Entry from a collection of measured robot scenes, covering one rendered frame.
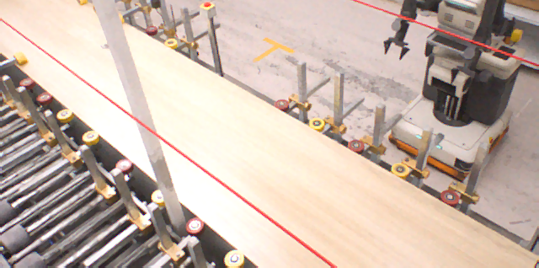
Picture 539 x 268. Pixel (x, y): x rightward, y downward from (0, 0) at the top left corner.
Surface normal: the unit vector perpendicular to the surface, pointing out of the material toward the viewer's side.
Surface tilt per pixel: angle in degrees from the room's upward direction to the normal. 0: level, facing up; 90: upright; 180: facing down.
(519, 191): 0
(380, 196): 0
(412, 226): 0
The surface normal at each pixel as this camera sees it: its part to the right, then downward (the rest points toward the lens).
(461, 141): -0.07, -0.74
